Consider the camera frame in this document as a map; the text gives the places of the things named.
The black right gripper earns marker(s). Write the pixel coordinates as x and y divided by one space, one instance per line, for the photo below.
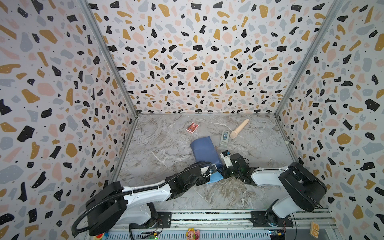
229 167

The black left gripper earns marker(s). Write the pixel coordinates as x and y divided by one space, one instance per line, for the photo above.
203 181

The blue wrapping paper sheet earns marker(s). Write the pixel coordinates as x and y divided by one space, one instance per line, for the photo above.
205 151

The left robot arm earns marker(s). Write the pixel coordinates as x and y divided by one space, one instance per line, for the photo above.
107 207

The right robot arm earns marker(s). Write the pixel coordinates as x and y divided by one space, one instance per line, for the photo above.
304 189

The red playing card box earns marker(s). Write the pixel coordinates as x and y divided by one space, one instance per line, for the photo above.
192 128

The beige microphone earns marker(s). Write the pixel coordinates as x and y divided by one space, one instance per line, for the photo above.
236 132

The grey tape dispenser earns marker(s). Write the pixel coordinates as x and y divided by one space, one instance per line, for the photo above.
224 138

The pink yellow figure toy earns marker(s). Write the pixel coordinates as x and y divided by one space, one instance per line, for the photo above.
193 234

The wooden letter block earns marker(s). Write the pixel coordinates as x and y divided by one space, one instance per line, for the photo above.
314 230

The colourful smiley toy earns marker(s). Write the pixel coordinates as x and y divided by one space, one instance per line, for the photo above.
100 237

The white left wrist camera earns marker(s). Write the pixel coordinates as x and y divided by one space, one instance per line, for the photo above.
212 169

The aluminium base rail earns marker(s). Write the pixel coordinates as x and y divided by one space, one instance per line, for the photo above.
229 225

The aluminium left corner post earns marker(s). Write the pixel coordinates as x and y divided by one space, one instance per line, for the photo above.
84 5

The aluminium corner post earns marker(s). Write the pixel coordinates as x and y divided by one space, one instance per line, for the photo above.
84 5
335 7

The aluminium right corner post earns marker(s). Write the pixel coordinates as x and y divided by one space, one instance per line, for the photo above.
335 7

